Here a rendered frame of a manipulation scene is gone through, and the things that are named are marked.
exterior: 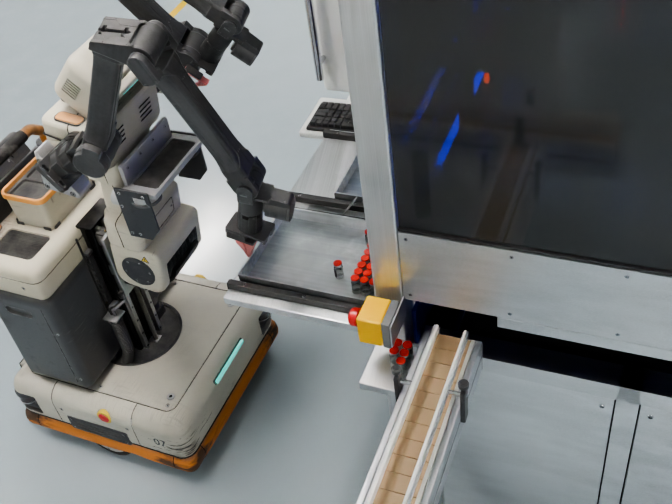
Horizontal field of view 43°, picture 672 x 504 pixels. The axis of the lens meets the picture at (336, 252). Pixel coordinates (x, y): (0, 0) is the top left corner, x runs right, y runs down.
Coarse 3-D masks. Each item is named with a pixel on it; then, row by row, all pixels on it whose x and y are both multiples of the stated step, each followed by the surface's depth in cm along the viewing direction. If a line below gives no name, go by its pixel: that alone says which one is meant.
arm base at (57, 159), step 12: (60, 144) 195; (48, 156) 196; (60, 156) 194; (36, 168) 195; (48, 168) 195; (60, 168) 194; (72, 168) 194; (48, 180) 196; (60, 180) 197; (72, 180) 198
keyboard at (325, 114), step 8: (320, 104) 270; (328, 104) 268; (336, 104) 267; (344, 104) 267; (320, 112) 265; (328, 112) 265; (336, 112) 264; (344, 112) 264; (312, 120) 262; (320, 120) 262; (328, 120) 262; (336, 120) 261; (344, 120) 260; (352, 120) 260; (312, 128) 262; (320, 128) 261; (328, 128) 260; (336, 128) 260; (344, 128) 259; (352, 128) 258
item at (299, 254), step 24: (312, 216) 219; (336, 216) 215; (288, 240) 215; (312, 240) 214; (336, 240) 213; (360, 240) 212; (264, 264) 210; (288, 264) 209; (312, 264) 208; (288, 288) 200; (312, 288) 202; (336, 288) 201
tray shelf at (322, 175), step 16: (320, 144) 244; (336, 144) 243; (352, 144) 242; (320, 160) 239; (336, 160) 238; (352, 160) 237; (304, 176) 234; (320, 176) 233; (336, 176) 233; (304, 192) 229; (320, 192) 228; (336, 208) 223; (240, 304) 203; (256, 304) 201; (272, 304) 200; (288, 304) 200; (304, 304) 199; (320, 320) 196; (336, 320) 194
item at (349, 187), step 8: (352, 168) 231; (344, 176) 226; (352, 176) 231; (344, 184) 227; (352, 184) 229; (360, 184) 228; (336, 192) 222; (344, 192) 227; (352, 192) 226; (360, 192) 226; (352, 200) 221; (360, 200) 220
